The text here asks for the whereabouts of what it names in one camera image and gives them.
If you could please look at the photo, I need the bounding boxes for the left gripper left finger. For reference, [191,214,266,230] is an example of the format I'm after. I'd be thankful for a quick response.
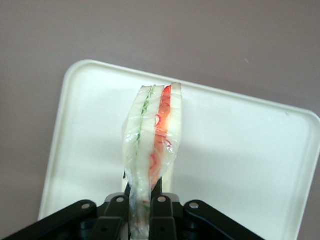
[0,182,132,240]

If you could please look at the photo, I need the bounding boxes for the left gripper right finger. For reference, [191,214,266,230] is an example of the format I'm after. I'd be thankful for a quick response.
[149,176,320,240]

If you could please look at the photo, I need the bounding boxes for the triangle sandwich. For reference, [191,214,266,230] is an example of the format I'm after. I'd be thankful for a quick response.
[121,82,184,240]

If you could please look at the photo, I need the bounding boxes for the cream plastic tray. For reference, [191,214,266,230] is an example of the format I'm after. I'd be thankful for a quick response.
[37,59,320,240]

